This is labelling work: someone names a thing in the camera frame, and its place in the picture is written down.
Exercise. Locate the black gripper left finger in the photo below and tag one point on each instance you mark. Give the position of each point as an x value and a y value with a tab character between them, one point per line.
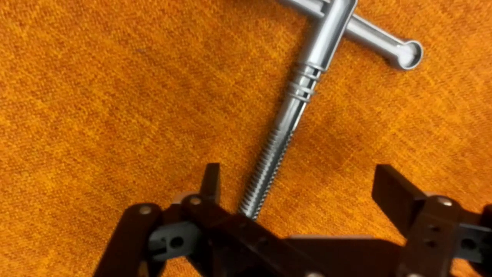
170	231

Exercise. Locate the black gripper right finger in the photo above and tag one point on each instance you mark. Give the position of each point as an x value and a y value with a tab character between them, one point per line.
440	231

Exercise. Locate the orange fabric sofa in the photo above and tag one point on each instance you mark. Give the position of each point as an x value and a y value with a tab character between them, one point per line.
102	77

